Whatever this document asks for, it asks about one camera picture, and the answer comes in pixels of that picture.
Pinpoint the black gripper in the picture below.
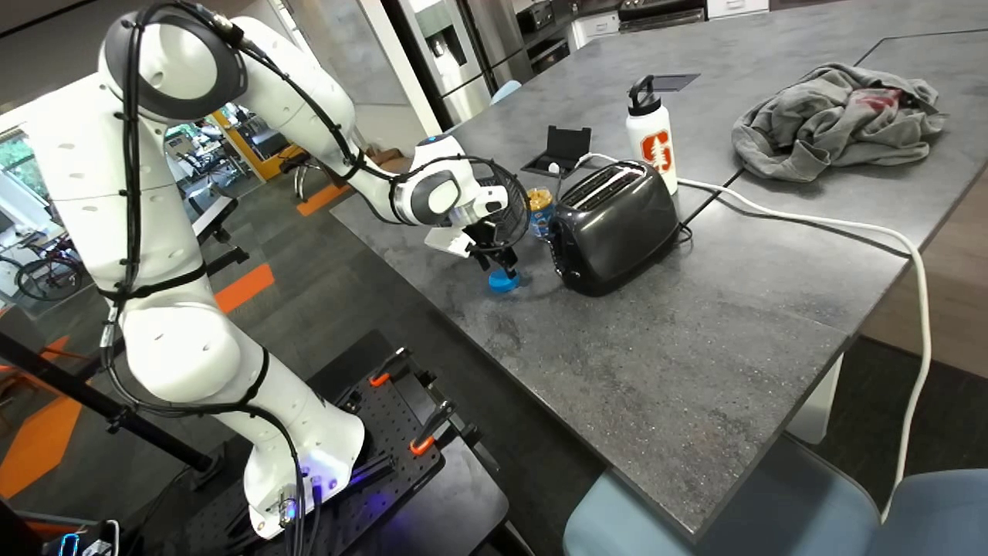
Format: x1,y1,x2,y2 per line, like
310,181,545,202
463,202,524,277

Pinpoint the blue bottle cap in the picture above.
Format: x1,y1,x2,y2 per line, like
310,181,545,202
486,263,524,297

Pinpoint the black toaster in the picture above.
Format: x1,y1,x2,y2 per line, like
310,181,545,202
545,157,685,300

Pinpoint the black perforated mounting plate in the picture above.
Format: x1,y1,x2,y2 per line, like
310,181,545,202
323,360,469,518

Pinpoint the stainless steel refrigerator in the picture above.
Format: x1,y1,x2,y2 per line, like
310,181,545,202
375,0,499,133

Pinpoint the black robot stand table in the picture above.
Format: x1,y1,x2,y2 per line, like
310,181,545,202
182,329,512,556

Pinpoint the light blue chair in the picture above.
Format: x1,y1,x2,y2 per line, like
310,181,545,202
860,468,988,556
563,440,881,556

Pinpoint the grey crumpled cloth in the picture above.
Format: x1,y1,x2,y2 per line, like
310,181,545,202
730,62,951,189

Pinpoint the black tripod pole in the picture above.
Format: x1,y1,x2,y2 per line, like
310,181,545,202
0,329,241,478

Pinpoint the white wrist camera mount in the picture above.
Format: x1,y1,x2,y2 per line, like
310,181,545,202
422,225,479,263

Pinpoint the orange handled black clamp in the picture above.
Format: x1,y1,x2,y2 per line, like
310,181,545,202
364,344,412,395
406,398,458,465

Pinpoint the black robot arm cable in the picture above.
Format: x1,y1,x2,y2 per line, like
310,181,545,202
98,0,533,544

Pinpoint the thick white power cable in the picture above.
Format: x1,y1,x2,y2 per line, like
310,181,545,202
677,174,936,527

